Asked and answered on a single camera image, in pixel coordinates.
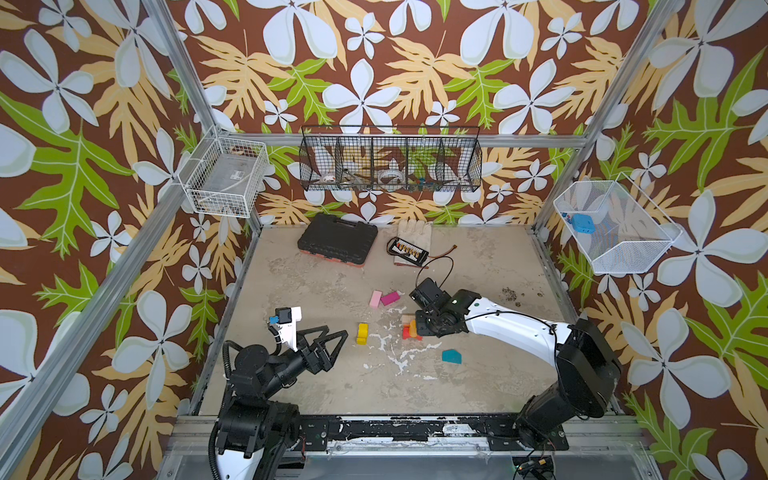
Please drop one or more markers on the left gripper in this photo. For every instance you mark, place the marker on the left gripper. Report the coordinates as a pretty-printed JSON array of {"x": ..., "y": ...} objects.
[{"x": 320, "y": 362}]

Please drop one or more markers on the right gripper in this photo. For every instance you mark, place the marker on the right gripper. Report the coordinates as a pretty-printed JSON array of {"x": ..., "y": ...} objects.
[{"x": 428, "y": 306}]

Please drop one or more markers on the teal block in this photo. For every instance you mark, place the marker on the teal block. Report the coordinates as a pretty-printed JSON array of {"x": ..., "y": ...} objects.
[{"x": 452, "y": 357}]

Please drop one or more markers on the magenta block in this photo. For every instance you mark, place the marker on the magenta block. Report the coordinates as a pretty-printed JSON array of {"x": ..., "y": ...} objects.
[{"x": 390, "y": 298}]

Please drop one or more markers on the light pink rectangular block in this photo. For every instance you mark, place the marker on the light pink rectangular block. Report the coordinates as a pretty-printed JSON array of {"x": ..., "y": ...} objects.
[{"x": 375, "y": 299}]

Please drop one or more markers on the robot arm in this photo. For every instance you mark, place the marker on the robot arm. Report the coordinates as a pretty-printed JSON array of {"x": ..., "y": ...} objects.
[{"x": 587, "y": 369}]

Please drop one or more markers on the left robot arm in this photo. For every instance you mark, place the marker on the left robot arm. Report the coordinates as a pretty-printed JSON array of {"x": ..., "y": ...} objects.
[{"x": 252, "y": 431}]

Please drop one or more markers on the yellow arch block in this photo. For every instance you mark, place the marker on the yellow arch block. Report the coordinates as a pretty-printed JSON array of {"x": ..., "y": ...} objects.
[{"x": 362, "y": 334}]

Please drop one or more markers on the white work glove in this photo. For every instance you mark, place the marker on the white work glove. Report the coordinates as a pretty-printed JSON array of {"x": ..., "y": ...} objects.
[{"x": 416, "y": 231}]

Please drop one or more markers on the black and red tool case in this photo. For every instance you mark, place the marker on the black and red tool case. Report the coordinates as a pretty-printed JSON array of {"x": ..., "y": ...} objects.
[{"x": 333, "y": 238}]

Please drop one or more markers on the tape roll in basket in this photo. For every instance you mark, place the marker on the tape roll in basket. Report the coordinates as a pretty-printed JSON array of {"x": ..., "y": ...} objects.
[{"x": 390, "y": 176}]

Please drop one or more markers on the blue object in basket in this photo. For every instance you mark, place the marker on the blue object in basket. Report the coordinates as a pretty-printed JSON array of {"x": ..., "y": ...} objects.
[{"x": 582, "y": 223}]

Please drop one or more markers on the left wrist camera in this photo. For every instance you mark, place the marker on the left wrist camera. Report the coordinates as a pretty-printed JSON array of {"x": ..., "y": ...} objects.
[{"x": 283, "y": 326}]

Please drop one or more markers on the black charging board with cables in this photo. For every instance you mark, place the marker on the black charging board with cables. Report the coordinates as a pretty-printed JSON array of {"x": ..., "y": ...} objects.
[{"x": 405, "y": 253}]

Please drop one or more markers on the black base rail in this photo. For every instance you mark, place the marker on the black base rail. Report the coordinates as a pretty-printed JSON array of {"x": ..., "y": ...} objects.
[{"x": 499, "y": 431}]

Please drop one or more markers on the black wire basket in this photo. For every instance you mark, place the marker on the black wire basket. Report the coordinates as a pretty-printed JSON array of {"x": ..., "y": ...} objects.
[{"x": 432, "y": 158}]

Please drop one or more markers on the white wire basket left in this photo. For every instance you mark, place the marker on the white wire basket left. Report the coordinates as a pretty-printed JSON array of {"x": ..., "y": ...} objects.
[{"x": 223, "y": 175}]

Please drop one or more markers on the white wire basket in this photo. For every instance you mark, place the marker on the white wire basket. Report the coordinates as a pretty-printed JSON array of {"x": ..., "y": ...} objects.
[
  {"x": 223, "y": 175},
  {"x": 632, "y": 230}
]

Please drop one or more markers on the white wire basket right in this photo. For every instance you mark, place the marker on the white wire basket right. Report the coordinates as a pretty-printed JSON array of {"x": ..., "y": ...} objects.
[{"x": 632, "y": 230}]

